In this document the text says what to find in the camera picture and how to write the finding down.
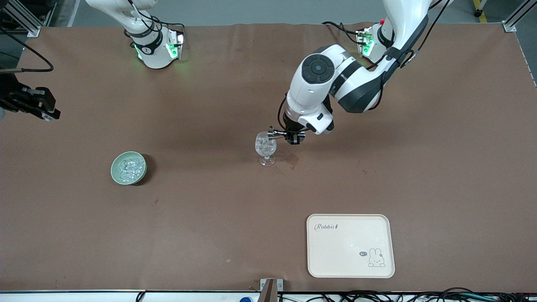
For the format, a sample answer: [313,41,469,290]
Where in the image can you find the clear stemmed wine glass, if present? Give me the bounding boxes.
[255,131,277,167]

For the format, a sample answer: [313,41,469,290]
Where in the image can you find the brown table cover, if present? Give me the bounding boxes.
[0,23,537,293]

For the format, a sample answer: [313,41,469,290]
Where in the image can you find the pale green ceramic bowl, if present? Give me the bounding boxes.
[110,151,147,185]

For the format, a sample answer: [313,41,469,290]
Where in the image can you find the cream rabbit print tray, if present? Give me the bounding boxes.
[307,214,396,279]

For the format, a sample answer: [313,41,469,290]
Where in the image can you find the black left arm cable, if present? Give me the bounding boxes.
[277,0,453,130]

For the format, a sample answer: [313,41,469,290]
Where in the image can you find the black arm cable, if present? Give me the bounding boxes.
[0,29,54,74]
[277,0,453,130]

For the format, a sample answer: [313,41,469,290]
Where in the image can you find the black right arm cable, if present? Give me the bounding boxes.
[0,29,54,74]

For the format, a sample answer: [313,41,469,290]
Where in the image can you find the black base power cable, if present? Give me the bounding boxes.
[149,16,185,36]
[322,21,362,46]

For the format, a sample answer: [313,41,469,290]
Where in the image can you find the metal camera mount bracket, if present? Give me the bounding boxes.
[260,279,284,302]

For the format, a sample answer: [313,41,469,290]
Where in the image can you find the tangled black cable bundle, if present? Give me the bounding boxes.
[279,287,537,302]

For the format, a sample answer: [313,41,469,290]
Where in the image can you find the white table edge rail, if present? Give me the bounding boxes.
[0,289,261,302]

